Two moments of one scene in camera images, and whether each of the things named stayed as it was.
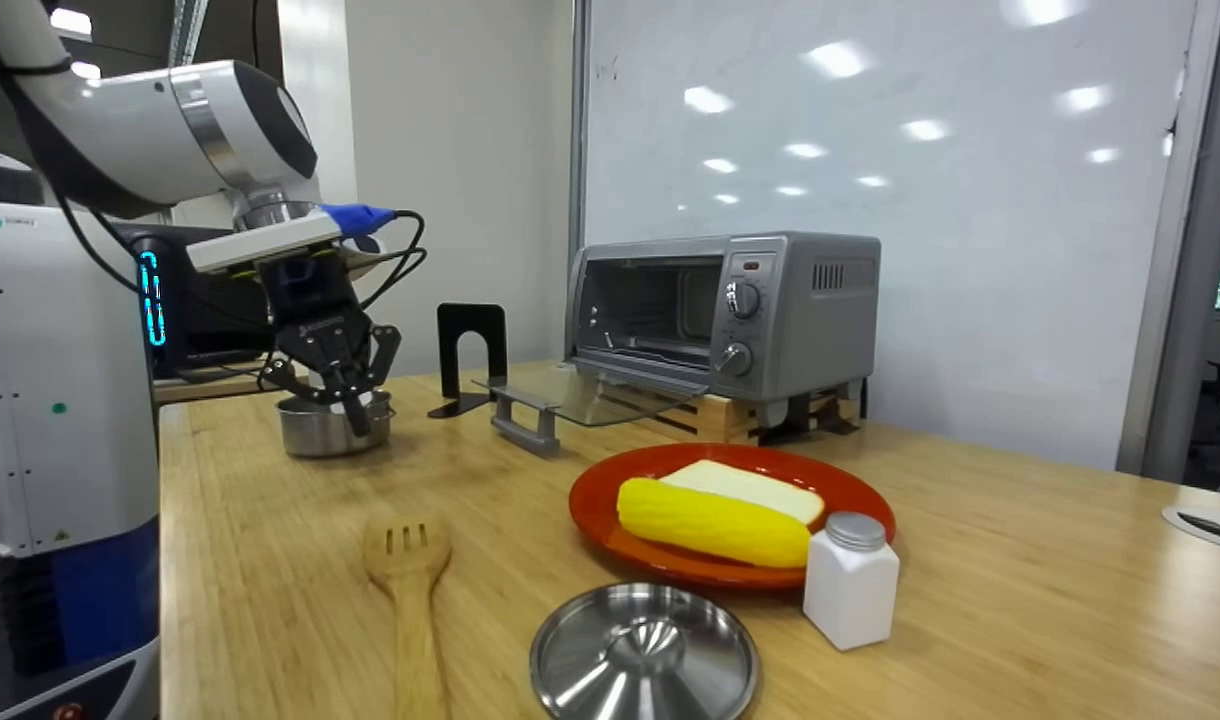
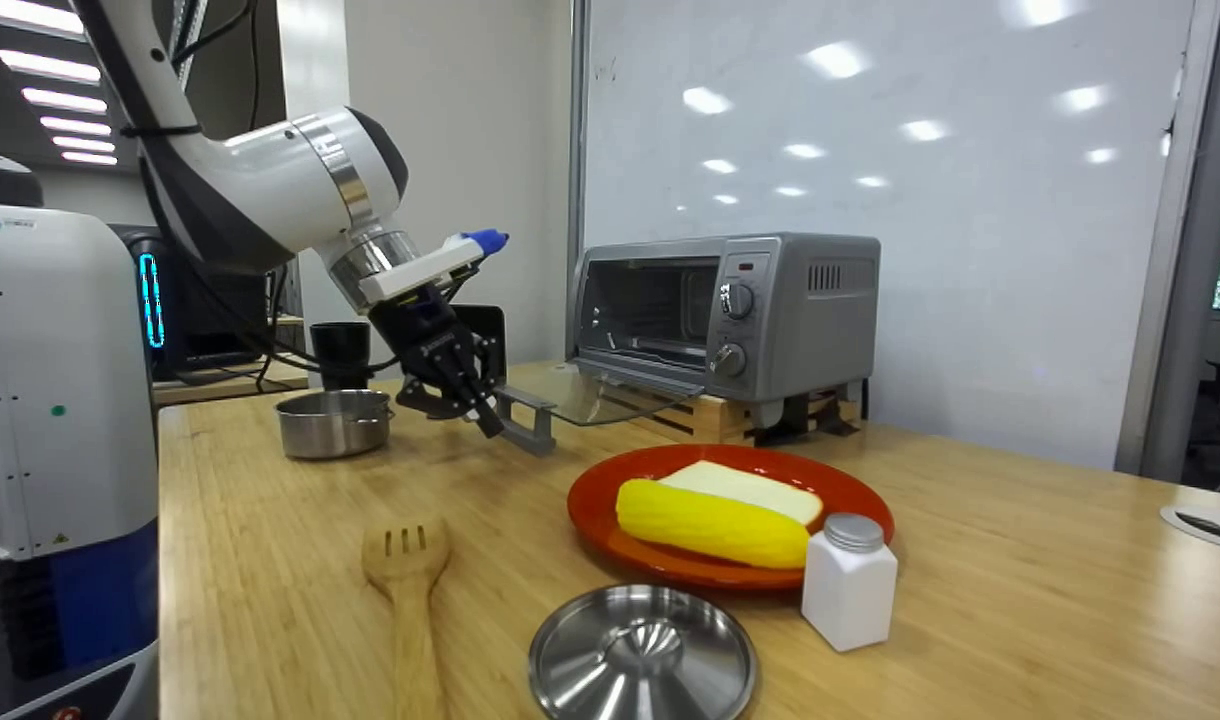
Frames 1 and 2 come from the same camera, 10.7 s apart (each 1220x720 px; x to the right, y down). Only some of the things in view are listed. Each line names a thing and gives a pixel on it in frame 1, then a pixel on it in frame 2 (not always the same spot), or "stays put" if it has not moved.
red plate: [594, 501] stays put
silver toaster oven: [758, 319] stays put
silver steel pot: [319, 428] stays put
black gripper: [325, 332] → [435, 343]
